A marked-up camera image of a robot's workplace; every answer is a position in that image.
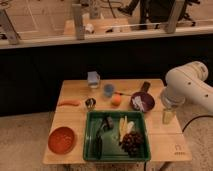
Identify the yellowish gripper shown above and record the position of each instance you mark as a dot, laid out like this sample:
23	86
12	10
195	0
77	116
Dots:
168	114

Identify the yellow banana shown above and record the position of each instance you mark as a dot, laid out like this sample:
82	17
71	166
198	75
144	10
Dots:
125	127

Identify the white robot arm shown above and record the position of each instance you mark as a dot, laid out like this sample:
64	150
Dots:
186	82

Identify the blue plastic cup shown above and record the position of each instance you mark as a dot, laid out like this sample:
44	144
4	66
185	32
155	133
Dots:
109	90

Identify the small metal cup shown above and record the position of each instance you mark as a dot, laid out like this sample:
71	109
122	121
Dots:
90	103

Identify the purple bowl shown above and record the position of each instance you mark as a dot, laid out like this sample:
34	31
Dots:
148	100

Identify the white items in bowl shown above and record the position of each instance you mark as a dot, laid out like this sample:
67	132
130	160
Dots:
138	103

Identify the dark grape bunch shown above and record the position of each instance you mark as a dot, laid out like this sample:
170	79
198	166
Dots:
131	143

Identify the orange fruit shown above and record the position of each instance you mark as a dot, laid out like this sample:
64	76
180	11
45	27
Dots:
116	100

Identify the black brush tool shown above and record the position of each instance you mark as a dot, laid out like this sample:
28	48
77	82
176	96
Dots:
106	125

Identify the green plastic tray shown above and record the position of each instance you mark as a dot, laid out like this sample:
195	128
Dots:
111	148

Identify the wooden table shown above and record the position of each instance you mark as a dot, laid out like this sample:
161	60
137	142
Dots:
167	142

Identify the orange carrot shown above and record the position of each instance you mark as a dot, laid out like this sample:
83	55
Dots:
69	102

